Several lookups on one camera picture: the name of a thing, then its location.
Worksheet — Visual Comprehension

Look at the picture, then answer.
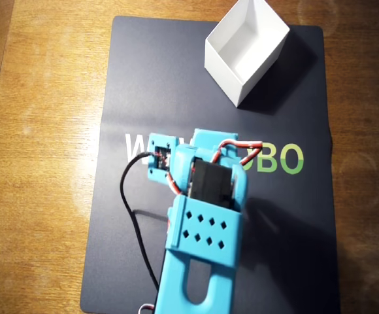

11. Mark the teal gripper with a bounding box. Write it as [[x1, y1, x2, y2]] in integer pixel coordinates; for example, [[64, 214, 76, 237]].
[[171, 128, 243, 197]]

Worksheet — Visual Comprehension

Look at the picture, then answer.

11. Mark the white open box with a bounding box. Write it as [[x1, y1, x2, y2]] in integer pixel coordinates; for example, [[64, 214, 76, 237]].
[[204, 0, 291, 109]]

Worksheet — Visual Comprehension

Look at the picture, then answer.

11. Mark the black WOWROBO mat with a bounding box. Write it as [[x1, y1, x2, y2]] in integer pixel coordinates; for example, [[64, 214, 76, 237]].
[[79, 15, 342, 314]]

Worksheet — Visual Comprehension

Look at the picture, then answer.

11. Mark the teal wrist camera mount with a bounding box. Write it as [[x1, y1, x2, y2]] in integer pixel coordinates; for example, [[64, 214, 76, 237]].
[[146, 132, 178, 183]]

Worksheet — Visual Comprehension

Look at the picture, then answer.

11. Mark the black camera cable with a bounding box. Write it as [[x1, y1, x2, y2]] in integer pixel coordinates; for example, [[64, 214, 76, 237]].
[[120, 152, 161, 292]]

